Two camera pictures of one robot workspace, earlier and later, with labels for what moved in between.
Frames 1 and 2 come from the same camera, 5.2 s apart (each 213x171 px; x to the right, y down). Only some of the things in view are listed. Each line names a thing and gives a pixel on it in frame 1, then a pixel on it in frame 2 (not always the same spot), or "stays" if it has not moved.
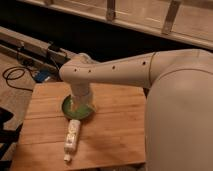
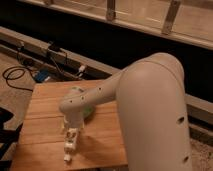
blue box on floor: (42, 76) stays
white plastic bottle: (72, 138) stays
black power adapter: (54, 47) stays
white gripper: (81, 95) -> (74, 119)
